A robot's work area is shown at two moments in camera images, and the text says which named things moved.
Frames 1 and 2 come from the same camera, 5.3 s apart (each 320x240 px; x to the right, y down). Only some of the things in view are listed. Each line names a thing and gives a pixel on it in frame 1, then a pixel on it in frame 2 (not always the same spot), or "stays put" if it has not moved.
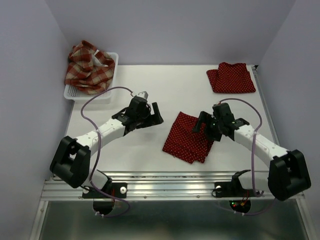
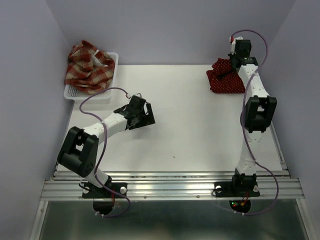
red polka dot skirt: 231,79 stays put
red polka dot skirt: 184,144 to 222,68
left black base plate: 118,190 stays put
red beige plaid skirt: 90,70 stays put
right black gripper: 203,118 to 231,57
